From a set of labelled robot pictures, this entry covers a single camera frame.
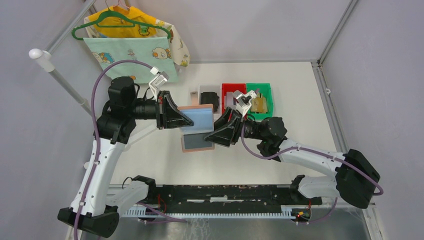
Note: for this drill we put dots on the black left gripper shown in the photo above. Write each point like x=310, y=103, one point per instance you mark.
x=161, y=113

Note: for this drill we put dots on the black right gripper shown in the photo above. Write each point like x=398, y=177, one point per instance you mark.
x=229, y=132

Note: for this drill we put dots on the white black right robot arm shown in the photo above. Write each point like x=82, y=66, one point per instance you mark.
x=346, y=175

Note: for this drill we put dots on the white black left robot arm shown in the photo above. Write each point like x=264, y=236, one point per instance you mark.
x=92, y=210

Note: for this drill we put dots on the silver cards stack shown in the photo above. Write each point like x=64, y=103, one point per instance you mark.
x=229, y=100

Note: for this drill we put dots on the gold cards stack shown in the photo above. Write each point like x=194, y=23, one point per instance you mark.
x=259, y=104

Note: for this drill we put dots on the red plastic bin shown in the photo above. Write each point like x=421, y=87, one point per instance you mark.
x=227, y=90

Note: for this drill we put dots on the white plastic bin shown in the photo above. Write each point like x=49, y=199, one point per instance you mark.
x=210, y=87

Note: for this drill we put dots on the green plastic bin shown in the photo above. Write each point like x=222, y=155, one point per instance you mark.
x=266, y=90

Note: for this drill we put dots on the mint cartoon print cloth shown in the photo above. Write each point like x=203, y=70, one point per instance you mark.
x=154, y=51

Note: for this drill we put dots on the yellow child shirt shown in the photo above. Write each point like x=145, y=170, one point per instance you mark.
x=115, y=27

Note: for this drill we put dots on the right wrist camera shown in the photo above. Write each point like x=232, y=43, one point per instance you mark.
x=243, y=101

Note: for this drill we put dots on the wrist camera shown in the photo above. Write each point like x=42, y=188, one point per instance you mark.
x=243, y=101
x=159, y=80

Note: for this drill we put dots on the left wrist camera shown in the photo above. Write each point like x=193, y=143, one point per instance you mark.
x=159, y=80

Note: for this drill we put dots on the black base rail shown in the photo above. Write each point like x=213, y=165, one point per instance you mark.
x=227, y=199

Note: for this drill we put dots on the white cable duct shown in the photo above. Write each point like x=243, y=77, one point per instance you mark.
x=141, y=212

